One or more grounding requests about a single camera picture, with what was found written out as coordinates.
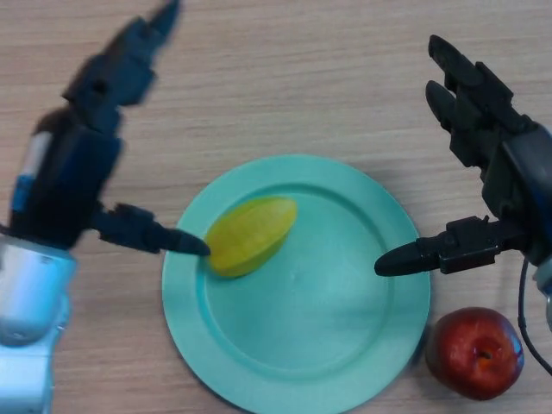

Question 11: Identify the red apple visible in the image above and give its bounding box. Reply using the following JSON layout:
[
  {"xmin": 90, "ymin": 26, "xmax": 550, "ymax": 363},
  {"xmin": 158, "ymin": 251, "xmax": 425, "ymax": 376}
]
[{"xmin": 425, "ymin": 306, "xmax": 526, "ymax": 400}]

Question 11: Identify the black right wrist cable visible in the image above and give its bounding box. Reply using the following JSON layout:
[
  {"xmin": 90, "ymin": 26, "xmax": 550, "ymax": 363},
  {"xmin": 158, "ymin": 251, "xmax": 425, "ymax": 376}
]
[{"xmin": 517, "ymin": 258, "xmax": 552, "ymax": 374}]

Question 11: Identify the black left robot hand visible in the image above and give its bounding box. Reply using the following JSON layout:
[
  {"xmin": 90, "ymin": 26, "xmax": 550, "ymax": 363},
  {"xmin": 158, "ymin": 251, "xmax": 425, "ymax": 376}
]
[{"xmin": 8, "ymin": 0, "xmax": 212, "ymax": 258}]

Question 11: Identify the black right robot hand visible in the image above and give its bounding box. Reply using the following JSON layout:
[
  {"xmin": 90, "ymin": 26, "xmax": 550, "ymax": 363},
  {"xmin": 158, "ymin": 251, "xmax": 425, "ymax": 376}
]
[{"xmin": 373, "ymin": 34, "xmax": 552, "ymax": 277}]

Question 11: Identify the green round plate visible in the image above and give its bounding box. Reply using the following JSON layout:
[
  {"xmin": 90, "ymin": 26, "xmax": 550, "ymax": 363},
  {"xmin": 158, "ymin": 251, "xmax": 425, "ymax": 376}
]
[{"xmin": 161, "ymin": 154, "xmax": 432, "ymax": 413}]

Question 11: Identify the yellow starfruit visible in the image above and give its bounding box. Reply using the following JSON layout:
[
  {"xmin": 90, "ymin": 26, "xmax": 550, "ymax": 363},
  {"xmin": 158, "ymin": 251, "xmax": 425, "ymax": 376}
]
[{"xmin": 203, "ymin": 196, "xmax": 298, "ymax": 279}]

